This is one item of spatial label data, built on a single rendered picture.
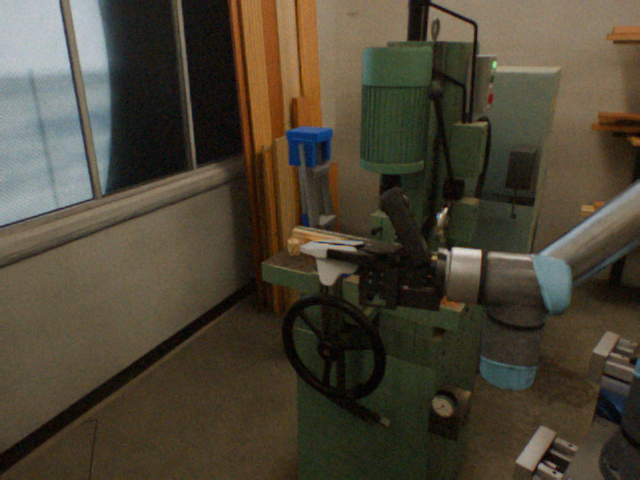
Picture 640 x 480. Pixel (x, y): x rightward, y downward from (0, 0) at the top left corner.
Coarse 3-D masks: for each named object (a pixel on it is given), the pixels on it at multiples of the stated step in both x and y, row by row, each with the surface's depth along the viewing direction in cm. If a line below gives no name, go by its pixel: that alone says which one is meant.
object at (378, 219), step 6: (378, 210) 145; (372, 216) 141; (378, 216) 140; (384, 216) 140; (372, 222) 142; (378, 222) 141; (384, 222) 140; (390, 222) 139; (372, 228) 142; (384, 228) 141; (390, 228) 140; (378, 234) 142; (384, 234) 141; (390, 234) 140; (396, 234) 142; (390, 240) 141
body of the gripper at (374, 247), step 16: (384, 240) 75; (384, 256) 69; (400, 256) 69; (368, 272) 71; (384, 272) 70; (400, 272) 71; (416, 272) 70; (432, 272) 69; (368, 288) 71; (384, 288) 71; (400, 288) 71; (416, 288) 71; (432, 288) 70; (368, 304) 71; (400, 304) 71; (416, 304) 71; (432, 304) 70
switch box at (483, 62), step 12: (480, 60) 145; (492, 60) 146; (468, 72) 147; (480, 72) 146; (468, 84) 148; (480, 84) 147; (492, 84) 152; (468, 96) 149; (480, 96) 148; (468, 108) 150; (480, 108) 149
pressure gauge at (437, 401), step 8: (440, 392) 129; (448, 392) 128; (432, 400) 129; (440, 400) 128; (448, 400) 127; (456, 400) 128; (432, 408) 130; (440, 408) 129; (448, 408) 128; (448, 416) 128
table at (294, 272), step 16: (288, 256) 157; (304, 256) 157; (272, 272) 151; (288, 272) 148; (304, 272) 146; (304, 288) 147; (384, 304) 135; (464, 304) 128; (352, 320) 130; (416, 320) 131; (432, 320) 129; (448, 320) 127; (464, 320) 131
